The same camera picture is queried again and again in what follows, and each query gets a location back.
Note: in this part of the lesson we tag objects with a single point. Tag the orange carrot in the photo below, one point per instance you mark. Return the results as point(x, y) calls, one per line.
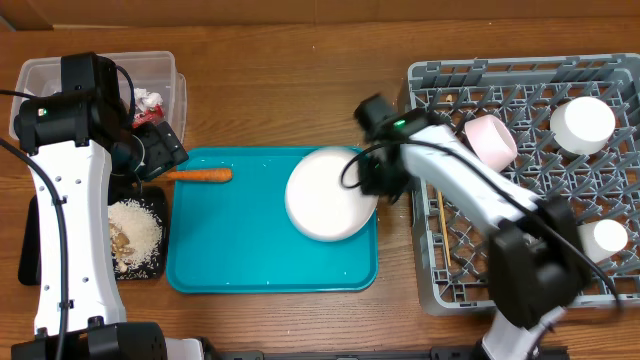
point(216, 175)

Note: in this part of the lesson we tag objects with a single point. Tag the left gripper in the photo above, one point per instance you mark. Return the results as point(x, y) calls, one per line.
point(165, 149)

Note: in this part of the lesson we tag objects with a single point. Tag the black plastic tray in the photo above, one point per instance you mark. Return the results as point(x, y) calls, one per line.
point(30, 265)

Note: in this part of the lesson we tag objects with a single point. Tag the peanut shells and rice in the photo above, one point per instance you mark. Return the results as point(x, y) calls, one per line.
point(136, 235)

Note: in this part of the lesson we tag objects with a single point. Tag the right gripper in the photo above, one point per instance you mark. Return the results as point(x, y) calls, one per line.
point(377, 185)

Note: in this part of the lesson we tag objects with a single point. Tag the clear plastic bin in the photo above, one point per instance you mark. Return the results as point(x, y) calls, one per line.
point(154, 71)

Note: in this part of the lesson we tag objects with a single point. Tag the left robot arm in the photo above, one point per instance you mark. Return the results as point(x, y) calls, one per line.
point(82, 147)

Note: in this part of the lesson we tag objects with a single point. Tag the white plate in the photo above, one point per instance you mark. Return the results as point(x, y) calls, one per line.
point(323, 199)

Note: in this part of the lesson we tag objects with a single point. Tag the red snack wrapper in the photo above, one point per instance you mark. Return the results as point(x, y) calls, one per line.
point(153, 115)

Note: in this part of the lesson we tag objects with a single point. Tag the small white cup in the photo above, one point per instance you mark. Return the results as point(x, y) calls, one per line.
point(602, 239)

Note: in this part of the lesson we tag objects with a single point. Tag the wooden chopstick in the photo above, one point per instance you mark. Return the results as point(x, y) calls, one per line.
point(444, 228)

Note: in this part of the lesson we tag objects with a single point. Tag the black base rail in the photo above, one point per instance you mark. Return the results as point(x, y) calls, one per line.
point(435, 353)

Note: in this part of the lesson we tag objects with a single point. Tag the teal serving tray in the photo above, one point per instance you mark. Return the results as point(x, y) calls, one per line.
point(236, 237)

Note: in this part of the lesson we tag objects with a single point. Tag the white tissue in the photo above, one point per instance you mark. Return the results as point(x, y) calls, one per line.
point(145, 100)

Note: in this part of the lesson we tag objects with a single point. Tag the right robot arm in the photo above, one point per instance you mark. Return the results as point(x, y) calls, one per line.
point(536, 259)

